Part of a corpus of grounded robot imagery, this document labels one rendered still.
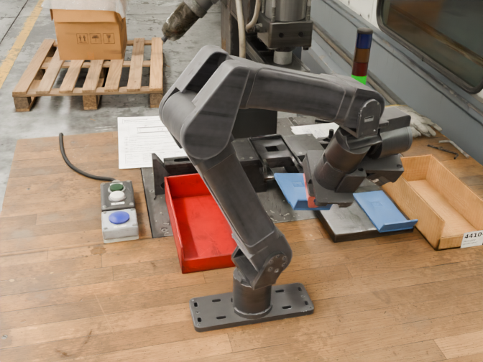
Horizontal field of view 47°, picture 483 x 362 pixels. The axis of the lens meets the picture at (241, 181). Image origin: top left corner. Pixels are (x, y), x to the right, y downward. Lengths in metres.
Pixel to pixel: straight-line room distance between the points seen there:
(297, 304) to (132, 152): 0.65
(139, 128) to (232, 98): 0.89
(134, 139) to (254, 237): 0.73
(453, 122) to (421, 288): 0.80
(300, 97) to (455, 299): 0.48
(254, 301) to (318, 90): 0.35
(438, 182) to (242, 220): 0.63
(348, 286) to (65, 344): 0.48
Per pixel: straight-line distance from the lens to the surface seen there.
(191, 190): 1.21
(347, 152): 0.84
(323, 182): 0.91
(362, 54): 1.40
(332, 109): 0.78
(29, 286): 1.05
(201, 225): 1.13
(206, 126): 0.67
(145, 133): 1.51
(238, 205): 0.78
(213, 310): 0.93
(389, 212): 1.18
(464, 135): 1.70
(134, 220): 1.11
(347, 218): 1.15
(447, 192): 1.30
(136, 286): 1.00
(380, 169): 0.91
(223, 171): 0.73
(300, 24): 1.12
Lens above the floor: 1.56
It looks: 31 degrees down
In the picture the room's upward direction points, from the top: 1 degrees clockwise
